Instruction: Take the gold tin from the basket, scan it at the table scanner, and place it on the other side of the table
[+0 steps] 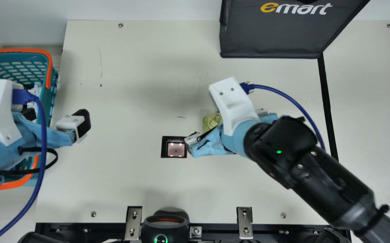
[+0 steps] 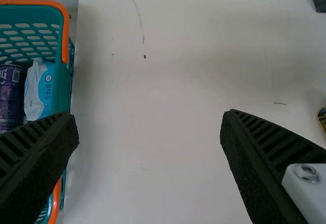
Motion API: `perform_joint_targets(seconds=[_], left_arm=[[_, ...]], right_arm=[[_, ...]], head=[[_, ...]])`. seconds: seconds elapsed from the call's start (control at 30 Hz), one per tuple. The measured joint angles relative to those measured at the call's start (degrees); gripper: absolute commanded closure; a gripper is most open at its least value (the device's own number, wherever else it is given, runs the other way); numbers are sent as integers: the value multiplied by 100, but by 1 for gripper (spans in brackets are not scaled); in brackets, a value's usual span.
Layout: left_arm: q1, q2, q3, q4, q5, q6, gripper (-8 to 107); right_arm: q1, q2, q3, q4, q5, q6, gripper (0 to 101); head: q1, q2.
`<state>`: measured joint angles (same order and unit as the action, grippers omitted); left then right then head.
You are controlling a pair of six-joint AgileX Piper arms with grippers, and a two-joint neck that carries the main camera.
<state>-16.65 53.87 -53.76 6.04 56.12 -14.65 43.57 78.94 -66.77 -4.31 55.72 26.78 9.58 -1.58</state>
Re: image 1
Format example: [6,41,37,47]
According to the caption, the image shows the black cable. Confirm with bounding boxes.
[0,146,59,177]

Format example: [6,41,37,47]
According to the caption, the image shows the small square scanner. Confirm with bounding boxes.
[161,136,188,158]

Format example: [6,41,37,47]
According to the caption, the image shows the dark grey bag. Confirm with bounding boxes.
[219,0,371,59]

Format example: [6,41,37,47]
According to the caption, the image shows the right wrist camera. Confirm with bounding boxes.
[208,77,260,136]

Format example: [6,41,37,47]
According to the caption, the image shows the gold rectangular tin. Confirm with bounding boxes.
[202,114,223,134]

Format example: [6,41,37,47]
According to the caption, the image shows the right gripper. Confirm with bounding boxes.
[184,112,280,159]

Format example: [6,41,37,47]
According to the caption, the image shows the blue cable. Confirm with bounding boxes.
[240,82,326,151]
[0,88,48,243]

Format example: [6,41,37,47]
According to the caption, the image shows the black device with green light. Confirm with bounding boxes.
[141,211,190,243]

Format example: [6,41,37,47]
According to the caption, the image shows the teal shopping basket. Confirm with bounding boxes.
[0,48,59,191]

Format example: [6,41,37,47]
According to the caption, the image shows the black strip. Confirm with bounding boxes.
[317,53,339,161]

